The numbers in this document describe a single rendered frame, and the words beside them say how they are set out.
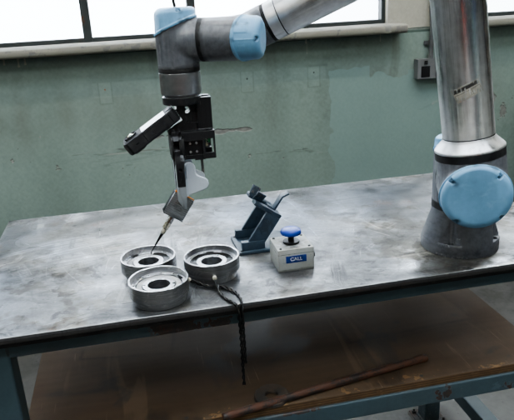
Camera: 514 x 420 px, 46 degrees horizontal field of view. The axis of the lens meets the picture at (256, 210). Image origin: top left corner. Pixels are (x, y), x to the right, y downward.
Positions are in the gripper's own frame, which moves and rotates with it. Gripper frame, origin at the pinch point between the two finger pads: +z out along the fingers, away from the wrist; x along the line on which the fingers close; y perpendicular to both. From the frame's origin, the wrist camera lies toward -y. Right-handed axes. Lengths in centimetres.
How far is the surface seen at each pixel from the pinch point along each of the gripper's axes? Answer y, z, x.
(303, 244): 21.8, 8.6, -9.3
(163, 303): -5.9, 11.4, -19.5
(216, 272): 4.2, 10.2, -12.6
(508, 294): 146, 93, 99
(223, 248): 7.2, 9.7, -3.5
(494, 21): 158, -20, 143
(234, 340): 9.8, 38.1, 8.9
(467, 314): 66, 38, 4
